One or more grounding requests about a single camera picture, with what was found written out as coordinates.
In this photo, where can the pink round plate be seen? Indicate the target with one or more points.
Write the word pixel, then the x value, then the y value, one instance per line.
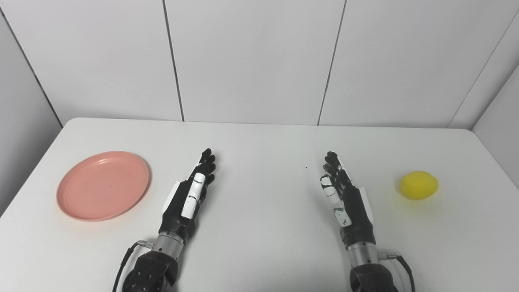
pixel 103 186

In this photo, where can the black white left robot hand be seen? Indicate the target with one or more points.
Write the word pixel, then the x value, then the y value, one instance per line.
pixel 178 211

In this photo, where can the yellow lemon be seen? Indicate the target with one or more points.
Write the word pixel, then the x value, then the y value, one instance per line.
pixel 417 185

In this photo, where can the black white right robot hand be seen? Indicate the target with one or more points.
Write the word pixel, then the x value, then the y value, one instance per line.
pixel 357 215

